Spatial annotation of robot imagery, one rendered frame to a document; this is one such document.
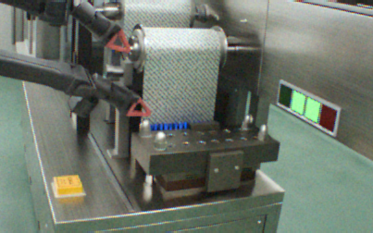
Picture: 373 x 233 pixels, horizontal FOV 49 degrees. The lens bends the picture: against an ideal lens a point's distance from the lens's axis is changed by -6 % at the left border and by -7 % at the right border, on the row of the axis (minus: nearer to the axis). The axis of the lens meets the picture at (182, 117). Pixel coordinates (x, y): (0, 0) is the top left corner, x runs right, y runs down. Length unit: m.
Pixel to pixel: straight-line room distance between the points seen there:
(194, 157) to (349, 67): 0.46
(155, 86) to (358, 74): 0.59
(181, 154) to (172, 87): 0.24
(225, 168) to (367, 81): 0.47
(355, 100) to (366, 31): 0.15
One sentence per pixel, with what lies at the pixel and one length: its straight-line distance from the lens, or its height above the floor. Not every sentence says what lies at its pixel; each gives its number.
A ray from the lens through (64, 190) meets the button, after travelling 1.17.
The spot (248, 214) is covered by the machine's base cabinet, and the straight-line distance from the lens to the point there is 1.27.
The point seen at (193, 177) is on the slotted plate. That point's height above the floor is 0.94.
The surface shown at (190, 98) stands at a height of 1.11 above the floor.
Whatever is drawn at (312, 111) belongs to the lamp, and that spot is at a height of 1.18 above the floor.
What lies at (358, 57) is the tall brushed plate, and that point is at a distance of 0.99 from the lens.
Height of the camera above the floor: 1.48
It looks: 19 degrees down
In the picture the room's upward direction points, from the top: 5 degrees clockwise
